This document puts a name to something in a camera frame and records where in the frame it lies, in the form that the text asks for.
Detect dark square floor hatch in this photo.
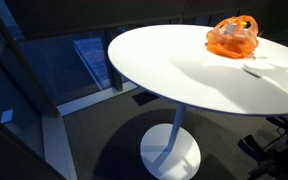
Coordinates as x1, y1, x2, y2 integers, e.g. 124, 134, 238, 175
131, 90, 160, 107

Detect white round table base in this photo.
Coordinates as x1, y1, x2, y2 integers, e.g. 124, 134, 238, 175
139, 123, 202, 180

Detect orange plastic bag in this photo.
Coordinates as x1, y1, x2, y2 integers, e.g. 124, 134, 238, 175
205, 14, 260, 60

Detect blue padded equipment foot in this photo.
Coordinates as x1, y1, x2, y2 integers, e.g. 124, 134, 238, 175
237, 134, 269, 163

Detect white table pedestal post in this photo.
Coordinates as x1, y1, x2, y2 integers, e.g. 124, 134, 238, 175
166, 103, 188, 152

